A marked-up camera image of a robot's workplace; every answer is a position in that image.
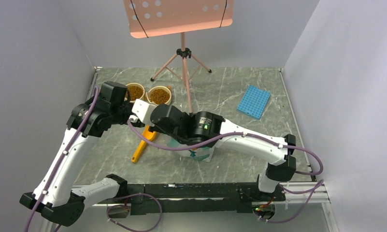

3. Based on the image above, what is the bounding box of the green pet food bag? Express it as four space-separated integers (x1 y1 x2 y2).
167 138 215 162

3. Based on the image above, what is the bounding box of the yellow plastic food scoop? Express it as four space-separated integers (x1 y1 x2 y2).
131 126 158 163

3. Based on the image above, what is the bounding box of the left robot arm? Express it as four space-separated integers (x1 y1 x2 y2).
19 81 133 227

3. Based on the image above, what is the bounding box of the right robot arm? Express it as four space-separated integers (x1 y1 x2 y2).
148 104 296 194

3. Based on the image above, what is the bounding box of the right cream pet bowl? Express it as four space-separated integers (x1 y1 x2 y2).
145 86 172 105

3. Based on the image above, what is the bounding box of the cream pet bowl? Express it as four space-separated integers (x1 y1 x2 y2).
125 83 145 102
145 86 172 105

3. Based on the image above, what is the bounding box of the brown pet food kibble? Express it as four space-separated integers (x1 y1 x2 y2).
128 86 171 104

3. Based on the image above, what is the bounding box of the left cream pet bowl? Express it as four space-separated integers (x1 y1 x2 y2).
125 83 145 102

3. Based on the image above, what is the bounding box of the blue studded building plate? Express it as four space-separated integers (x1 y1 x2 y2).
237 85 271 120

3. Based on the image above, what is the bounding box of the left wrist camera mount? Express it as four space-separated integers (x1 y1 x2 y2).
130 99 156 127

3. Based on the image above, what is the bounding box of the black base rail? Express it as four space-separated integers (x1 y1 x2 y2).
127 182 286 216

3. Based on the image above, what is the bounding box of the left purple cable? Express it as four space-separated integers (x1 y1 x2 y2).
23 86 100 232

